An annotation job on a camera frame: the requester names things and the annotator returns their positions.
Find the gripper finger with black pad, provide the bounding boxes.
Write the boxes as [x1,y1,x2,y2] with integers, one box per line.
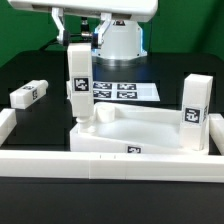
[51,7,70,46]
[92,13,112,49]

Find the white desk tabletop tray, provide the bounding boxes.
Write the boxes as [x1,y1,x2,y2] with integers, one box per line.
[69,101,211,155]

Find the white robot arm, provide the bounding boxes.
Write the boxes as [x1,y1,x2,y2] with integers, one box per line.
[8,0,158,66]

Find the fiducial marker sheet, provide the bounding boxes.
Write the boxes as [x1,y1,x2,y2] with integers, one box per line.
[93,81,160,101]

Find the black cable with connector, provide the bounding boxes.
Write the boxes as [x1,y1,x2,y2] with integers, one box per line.
[38,18,98,52]

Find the white U-shaped fence frame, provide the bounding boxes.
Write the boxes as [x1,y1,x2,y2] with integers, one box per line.
[0,109,224,183]

